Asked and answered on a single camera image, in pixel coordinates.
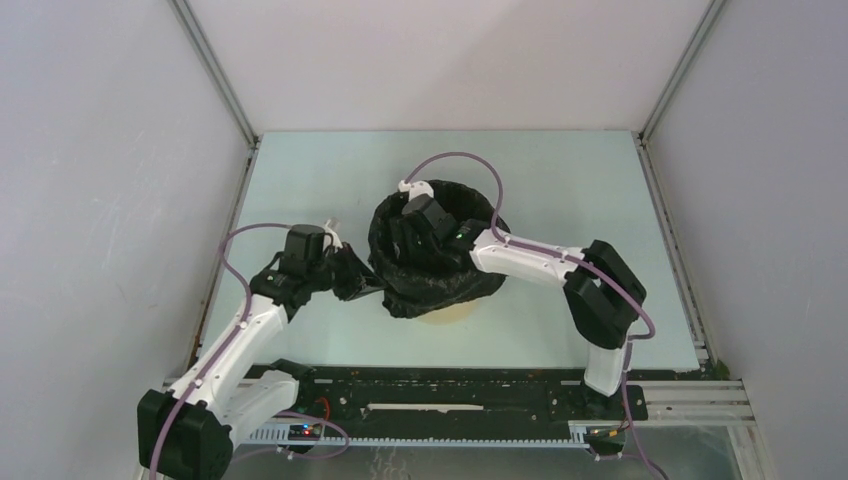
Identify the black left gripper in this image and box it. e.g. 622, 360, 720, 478
307, 242, 387, 302

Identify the black plastic trash bag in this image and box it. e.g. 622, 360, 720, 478
368, 179, 506, 319

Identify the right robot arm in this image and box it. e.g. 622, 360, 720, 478
389, 194, 647, 418

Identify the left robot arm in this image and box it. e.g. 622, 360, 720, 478
137, 223, 386, 479

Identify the yellow plastic trash bin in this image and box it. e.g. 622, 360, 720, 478
416, 300, 479, 326

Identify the left controller circuit board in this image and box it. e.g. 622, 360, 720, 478
287, 423, 323, 442

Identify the controller circuit board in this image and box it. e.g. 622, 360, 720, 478
584, 425, 629, 443
287, 423, 323, 442

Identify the right controller circuit board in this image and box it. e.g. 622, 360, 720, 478
584, 425, 629, 443

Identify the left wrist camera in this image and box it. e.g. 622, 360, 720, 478
322, 217, 344, 253

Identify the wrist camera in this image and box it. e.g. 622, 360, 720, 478
398, 180, 435, 202
322, 217, 344, 253

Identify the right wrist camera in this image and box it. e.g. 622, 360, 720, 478
398, 180, 435, 202

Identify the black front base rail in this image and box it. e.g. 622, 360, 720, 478
292, 366, 648, 444

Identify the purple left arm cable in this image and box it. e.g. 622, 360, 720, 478
146, 223, 296, 480

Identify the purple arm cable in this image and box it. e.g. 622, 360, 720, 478
146, 223, 296, 480
404, 151, 657, 480

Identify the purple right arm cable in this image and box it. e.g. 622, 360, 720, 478
404, 151, 657, 480

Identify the left aluminium frame post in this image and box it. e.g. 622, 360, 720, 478
169, 0, 259, 149

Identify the aluminium frame post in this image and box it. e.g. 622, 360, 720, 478
169, 0, 259, 149
639, 0, 729, 145

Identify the right aluminium frame post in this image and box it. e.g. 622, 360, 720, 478
639, 0, 729, 145

